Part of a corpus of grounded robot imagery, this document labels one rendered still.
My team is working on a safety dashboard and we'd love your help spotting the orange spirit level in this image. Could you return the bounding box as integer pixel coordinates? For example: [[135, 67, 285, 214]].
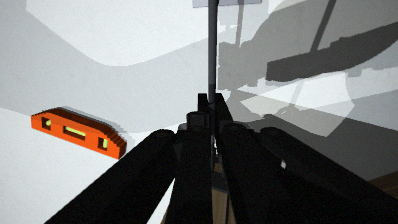
[[31, 109, 126, 160]]

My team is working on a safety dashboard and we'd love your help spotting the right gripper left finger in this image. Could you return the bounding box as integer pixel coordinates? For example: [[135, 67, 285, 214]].
[[44, 93, 213, 224]]

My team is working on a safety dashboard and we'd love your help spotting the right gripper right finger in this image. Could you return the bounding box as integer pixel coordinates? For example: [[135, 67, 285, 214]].
[[215, 93, 398, 224]]

